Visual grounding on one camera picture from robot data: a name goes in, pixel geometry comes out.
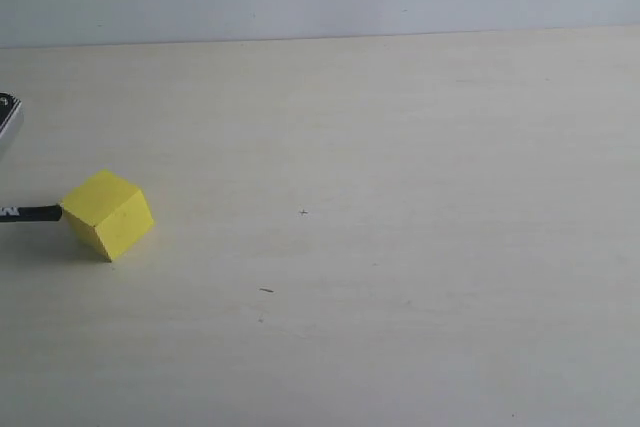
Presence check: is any yellow foam cube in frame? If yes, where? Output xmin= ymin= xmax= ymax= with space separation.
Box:
xmin=60 ymin=170 xmax=154 ymax=262

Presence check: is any black and white marker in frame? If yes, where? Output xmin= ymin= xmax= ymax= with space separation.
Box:
xmin=0 ymin=204 xmax=63 ymax=223

